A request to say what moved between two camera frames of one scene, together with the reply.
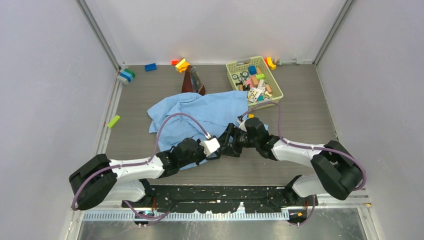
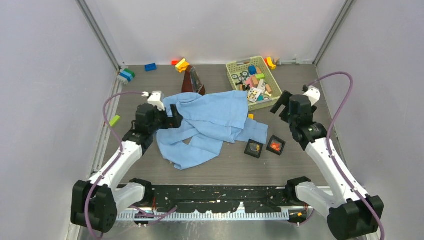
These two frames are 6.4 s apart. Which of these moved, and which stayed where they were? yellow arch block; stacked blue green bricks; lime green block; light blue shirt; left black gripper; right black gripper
Moved: right black gripper; left black gripper
Stayed: lime green block; light blue shirt; yellow arch block; stacked blue green bricks
